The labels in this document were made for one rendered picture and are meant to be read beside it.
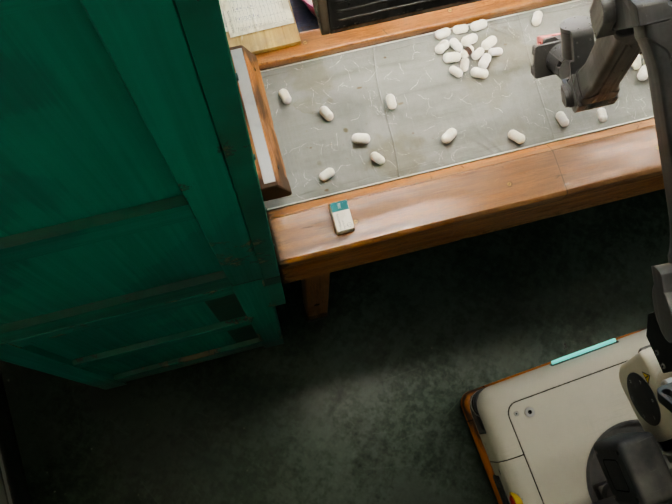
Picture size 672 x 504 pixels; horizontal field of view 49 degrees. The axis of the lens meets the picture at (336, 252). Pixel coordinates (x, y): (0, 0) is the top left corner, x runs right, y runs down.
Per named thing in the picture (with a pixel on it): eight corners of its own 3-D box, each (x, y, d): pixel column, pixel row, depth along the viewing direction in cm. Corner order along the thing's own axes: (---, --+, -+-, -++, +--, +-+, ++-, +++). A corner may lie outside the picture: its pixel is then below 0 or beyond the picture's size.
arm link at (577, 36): (567, 112, 129) (617, 100, 127) (562, 51, 122) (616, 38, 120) (550, 81, 138) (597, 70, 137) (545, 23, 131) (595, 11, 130)
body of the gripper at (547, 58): (530, 43, 140) (547, 58, 134) (581, 31, 140) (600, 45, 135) (530, 75, 144) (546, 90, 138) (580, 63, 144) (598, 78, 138)
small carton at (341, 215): (354, 230, 143) (354, 227, 141) (336, 235, 143) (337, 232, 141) (346, 202, 144) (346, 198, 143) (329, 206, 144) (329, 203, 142)
